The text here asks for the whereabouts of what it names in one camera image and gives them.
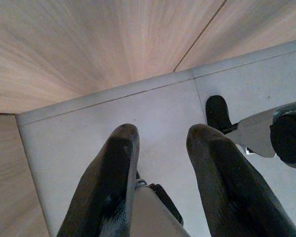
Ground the wooden side cabinet front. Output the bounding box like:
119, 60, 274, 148
0, 113, 50, 237

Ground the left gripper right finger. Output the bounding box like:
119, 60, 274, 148
186, 123, 296, 237

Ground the wooden sink cabinet front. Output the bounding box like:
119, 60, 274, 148
0, 0, 296, 115

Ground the robot right leg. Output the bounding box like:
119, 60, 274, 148
206, 95, 296, 170

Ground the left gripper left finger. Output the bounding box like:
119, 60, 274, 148
56, 123, 140, 237

